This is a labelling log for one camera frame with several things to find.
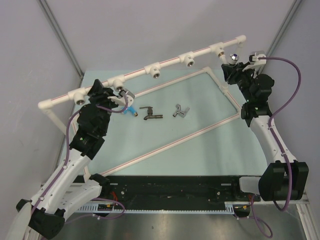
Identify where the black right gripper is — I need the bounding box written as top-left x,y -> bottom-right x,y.
221,61 -> 255,103

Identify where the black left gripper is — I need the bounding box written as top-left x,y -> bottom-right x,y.
88,80 -> 121,135

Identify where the white faucet blue cap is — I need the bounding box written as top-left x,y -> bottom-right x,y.
217,52 -> 239,65

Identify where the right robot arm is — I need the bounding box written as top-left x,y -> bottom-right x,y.
221,62 -> 309,201

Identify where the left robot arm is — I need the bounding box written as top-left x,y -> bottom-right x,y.
6,79 -> 132,240

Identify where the blue plastic faucet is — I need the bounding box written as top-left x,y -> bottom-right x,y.
122,105 -> 138,117

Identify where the dark bronze faucet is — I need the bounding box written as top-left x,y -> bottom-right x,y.
140,106 -> 164,121

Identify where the chrome metal faucet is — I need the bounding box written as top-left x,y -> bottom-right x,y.
172,104 -> 190,118

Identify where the white PVC pipe frame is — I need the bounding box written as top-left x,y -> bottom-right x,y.
37,34 -> 247,181

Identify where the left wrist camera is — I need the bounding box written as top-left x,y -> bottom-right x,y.
108,88 -> 136,107

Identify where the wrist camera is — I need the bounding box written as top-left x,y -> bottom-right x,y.
242,50 -> 267,72
108,88 -> 136,107

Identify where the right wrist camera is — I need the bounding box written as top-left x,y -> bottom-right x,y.
242,50 -> 267,72

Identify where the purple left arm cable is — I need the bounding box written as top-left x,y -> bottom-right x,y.
24,91 -> 130,240

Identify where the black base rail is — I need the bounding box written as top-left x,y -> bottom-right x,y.
106,175 -> 252,202

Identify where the white cable duct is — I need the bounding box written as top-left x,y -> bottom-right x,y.
77,203 -> 237,215

